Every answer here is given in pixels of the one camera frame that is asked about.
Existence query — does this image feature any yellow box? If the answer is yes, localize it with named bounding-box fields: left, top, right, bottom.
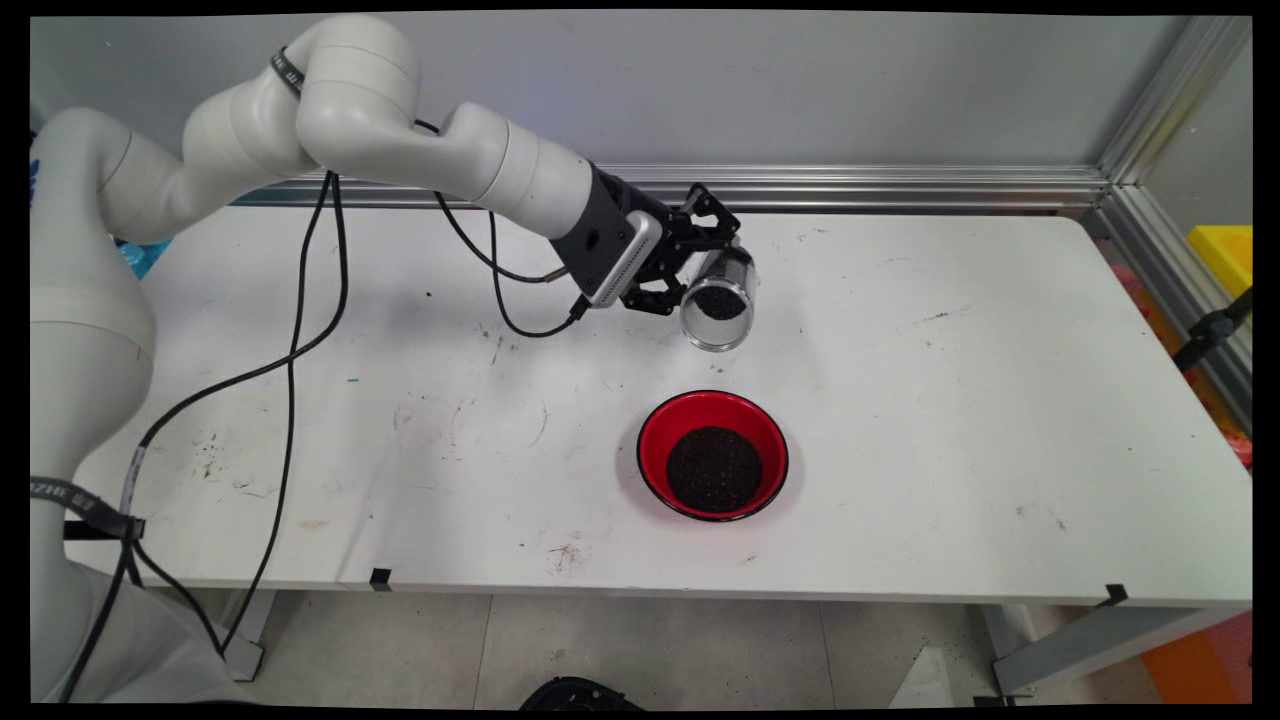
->
left=1187, top=225, right=1253, bottom=298

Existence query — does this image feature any aluminium frame post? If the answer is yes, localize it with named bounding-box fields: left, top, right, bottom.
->
left=1098, top=15, right=1253, bottom=186

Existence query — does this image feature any black cable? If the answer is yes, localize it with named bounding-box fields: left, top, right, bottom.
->
left=60, top=120, right=571, bottom=701
left=215, top=175, right=593, bottom=661

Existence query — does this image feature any long aluminium frame rail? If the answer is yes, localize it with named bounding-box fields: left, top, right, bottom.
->
left=230, top=163, right=1111, bottom=213

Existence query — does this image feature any clear plastic jar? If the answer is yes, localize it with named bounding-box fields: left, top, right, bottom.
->
left=678, top=240, right=761, bottom=353

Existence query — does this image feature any black clamp stand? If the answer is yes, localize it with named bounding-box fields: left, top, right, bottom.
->
left=1172, top=288, right=1253, bottom=373

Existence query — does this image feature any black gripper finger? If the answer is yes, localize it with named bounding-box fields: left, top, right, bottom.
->
left=680, top=183, right=743, bottom=251
left=620, top=270, right=691, bottom=318

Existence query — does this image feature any red bowl with black rim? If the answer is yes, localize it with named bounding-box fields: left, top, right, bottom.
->
left=636, top=390, right=790, bottom=523

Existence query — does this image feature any white table leg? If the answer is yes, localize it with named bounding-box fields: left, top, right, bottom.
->
left=215, top=590, right=276, bottom=683

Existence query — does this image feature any blue object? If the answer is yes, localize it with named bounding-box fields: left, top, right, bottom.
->
left=115, top=235, right=173, bottom=281

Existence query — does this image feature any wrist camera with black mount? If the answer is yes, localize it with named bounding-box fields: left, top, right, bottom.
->
left=550, top=163, right=664, bottom=309

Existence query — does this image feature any black granules heap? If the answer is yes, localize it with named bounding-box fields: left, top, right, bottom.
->
left=666, top=426, right=764, bottom=514
left=693, top=285, right=746, bottom=321

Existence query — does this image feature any black strap with white print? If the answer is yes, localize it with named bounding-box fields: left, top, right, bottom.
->
left=30, top=476, right=146, bottom=541

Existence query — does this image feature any short aluminium frame rail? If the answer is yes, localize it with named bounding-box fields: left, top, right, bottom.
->
left=1095, top=185, right=1253, bottom=431

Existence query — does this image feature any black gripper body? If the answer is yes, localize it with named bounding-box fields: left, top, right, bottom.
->
left=597, top=165, right=693, bottom=288

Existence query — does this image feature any grey table leg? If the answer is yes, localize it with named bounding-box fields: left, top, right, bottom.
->
left=980, top=600, right=1251, bottom=696

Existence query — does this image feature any orange floor object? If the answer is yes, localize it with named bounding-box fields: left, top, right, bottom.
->
left=1140, top=610, right=1253, bottom=704

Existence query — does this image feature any black round floor object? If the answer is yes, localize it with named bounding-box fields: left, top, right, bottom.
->
left=518, top=676, right=646, bottom=713

